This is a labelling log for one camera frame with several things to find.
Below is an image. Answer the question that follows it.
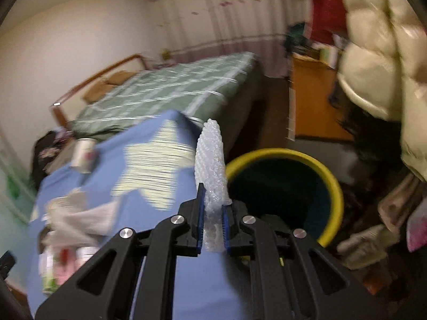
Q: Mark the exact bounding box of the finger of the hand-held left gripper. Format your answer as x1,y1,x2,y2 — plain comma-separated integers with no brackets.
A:
0,250,17,279

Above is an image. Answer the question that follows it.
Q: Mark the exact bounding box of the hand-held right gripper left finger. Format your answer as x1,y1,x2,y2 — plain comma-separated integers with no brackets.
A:
35,183,205,320

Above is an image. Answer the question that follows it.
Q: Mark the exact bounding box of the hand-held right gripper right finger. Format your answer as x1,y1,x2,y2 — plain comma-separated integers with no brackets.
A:
221,200,389,320

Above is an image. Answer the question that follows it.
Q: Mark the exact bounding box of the white bubble wrap piece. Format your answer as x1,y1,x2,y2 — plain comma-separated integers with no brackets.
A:
194,119,231,253

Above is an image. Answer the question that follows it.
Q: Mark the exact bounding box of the yellow waste bin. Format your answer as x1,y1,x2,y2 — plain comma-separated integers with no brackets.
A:
225,148,344,248

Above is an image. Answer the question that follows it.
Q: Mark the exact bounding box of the white paper cup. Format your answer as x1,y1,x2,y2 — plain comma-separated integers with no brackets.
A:
72,138,97,174

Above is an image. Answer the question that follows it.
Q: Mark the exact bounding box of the crumpled white tissue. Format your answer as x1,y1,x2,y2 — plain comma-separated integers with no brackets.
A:
43,188,121,247

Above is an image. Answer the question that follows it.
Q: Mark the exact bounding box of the blue printed tablecloth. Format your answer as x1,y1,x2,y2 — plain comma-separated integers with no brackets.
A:
28,109,254,320

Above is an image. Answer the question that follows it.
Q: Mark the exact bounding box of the black clothes pile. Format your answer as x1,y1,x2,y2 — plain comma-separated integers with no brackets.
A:
30,128,79,190

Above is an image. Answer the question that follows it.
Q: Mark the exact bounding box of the green plaid bed blanket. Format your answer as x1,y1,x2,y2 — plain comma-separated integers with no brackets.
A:
72,51,264,141

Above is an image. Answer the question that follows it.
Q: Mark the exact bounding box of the beige slipper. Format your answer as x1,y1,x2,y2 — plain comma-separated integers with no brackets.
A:
337,225,401,270

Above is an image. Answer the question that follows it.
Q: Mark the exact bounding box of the orange wooden cabinet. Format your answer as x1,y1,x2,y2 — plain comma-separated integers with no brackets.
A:
288,55,354,141

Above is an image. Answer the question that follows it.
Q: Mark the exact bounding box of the wooden bed headboard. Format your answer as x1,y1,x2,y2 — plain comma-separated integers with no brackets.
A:
50,53,147,130

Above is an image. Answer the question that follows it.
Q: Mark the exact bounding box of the large brown pillow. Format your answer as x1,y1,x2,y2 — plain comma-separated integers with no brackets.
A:
83,79,117,105

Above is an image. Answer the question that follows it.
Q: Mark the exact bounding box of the beige cloth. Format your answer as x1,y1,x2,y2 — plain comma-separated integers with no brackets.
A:
377,173,421,230

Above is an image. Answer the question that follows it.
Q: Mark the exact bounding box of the pink bag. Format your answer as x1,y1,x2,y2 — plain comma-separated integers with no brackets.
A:
407,211,427,253

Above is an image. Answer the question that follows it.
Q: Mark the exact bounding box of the white book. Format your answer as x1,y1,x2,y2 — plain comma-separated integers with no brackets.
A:
319,44,345,69

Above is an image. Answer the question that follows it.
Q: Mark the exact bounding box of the pink striped curtain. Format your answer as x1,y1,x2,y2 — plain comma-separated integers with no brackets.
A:
143,0,314,77

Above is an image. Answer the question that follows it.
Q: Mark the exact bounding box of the dark cloth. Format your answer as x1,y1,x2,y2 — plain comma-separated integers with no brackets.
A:
283,23,315,57

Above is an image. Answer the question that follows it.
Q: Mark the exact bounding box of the white puffy jacket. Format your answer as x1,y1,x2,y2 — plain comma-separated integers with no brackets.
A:
335,0,427,184

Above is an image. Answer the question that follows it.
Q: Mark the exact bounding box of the red cloth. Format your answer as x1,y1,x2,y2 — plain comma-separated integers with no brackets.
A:
310,0,349,45

